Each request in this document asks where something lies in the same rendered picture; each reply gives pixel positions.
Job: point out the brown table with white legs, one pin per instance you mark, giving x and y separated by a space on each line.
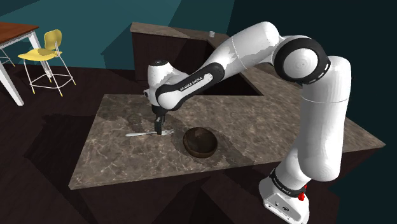
14 31

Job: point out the yellow chair with metal legs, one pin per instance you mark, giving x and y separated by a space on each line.
37 54

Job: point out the dark brown bowl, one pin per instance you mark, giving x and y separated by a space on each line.
200 143

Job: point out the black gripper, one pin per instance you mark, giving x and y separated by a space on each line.
158 111

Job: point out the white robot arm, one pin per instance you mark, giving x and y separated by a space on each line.
322 124

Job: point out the silver fork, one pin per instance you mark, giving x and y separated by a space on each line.
139 134

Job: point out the small grey cup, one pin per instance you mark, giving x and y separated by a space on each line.
211 34

